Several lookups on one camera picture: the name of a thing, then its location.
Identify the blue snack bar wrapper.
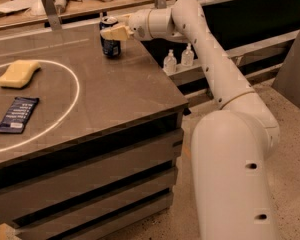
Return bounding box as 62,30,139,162
0,97,40,134

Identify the left clear sanitizer bottle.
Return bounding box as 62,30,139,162
163,49,177,74

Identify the left metal bracket post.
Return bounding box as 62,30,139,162
41,0,62,31

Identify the white paper sheet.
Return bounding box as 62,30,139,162
0,0,45,16

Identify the grey slatted table base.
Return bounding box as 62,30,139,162
0,110,183,240

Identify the right clear sanitizer bottle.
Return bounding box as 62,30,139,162
181,43,194,67

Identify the yellow sponge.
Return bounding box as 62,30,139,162
0,60,41,89

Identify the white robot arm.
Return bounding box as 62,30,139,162
101,0,281,240

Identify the clear sanitizer bottle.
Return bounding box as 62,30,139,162
181,43,194,67
163,49,177,74

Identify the blue pepsi can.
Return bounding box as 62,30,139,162
99,16,121,58

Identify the metal rail shelf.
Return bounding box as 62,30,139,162
169,30,299,86

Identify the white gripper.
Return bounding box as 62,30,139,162
100,9,151,41

